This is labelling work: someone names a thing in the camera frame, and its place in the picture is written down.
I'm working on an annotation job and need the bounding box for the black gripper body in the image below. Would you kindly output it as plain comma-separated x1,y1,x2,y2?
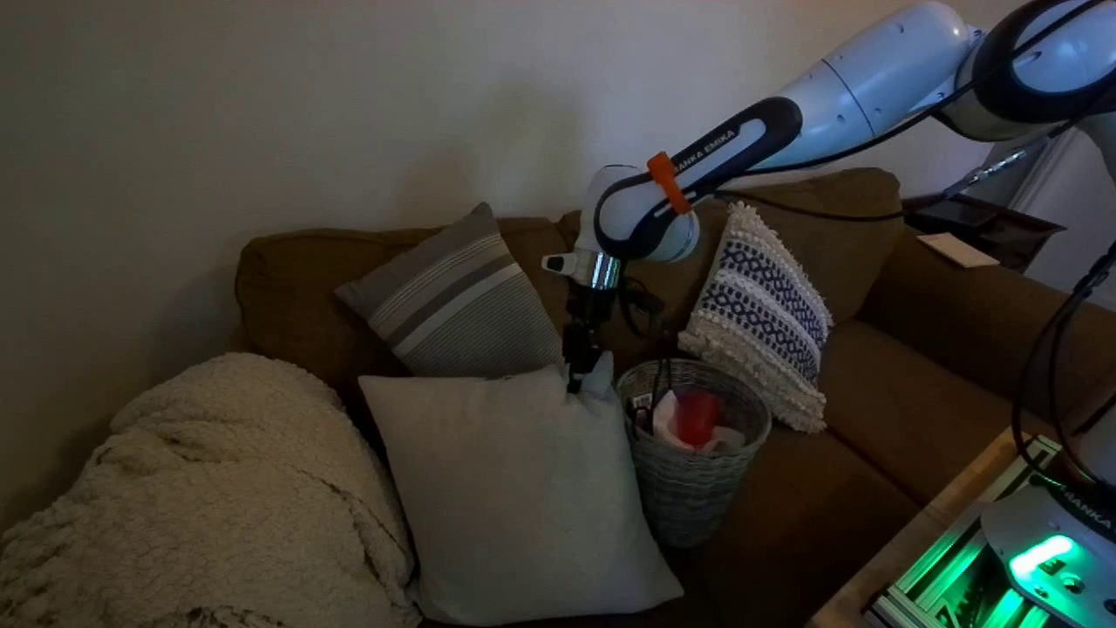
562,281,622,360

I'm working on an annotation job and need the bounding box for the white and brown striped pillow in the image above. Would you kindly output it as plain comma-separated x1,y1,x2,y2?
336,200,568,379

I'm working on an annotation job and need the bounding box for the plain white pillow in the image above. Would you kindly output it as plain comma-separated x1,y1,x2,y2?
355,352,686,628

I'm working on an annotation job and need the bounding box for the white and blue fringed pillow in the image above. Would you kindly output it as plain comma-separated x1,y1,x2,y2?
676,202,839,436

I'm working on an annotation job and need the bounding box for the white crumpled item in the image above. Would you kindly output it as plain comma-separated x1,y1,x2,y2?
648,391,691,455

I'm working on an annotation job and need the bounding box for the red cup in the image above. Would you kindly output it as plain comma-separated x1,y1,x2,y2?
676,391,721,455

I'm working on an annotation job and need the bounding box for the grey woven basket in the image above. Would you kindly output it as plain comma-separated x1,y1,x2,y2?
615,356,776,551

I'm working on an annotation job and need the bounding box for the brown fabric sofa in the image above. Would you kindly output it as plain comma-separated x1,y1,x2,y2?
231,168,1116,628

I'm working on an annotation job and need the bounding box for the white side table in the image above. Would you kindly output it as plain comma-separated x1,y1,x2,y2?
806,425,1116,628

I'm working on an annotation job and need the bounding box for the white paper sheet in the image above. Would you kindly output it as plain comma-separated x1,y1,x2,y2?
919,231,1004,273

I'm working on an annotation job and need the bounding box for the cream knit blanket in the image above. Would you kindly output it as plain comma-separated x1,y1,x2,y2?
0,348,419,628

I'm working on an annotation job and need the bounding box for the black flat device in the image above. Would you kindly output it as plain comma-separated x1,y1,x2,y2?
904,189,1068,277

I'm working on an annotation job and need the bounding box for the green lit electronics box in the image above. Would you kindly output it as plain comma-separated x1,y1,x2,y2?
866,436,1116,628

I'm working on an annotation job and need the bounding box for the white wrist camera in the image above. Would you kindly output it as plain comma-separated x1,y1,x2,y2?
536,251,593,287

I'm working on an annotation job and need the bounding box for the orange strap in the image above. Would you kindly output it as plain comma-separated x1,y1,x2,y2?
644,151,696,217

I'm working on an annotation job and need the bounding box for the black looped cable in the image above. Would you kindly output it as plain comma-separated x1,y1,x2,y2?
1008,245,1116,495

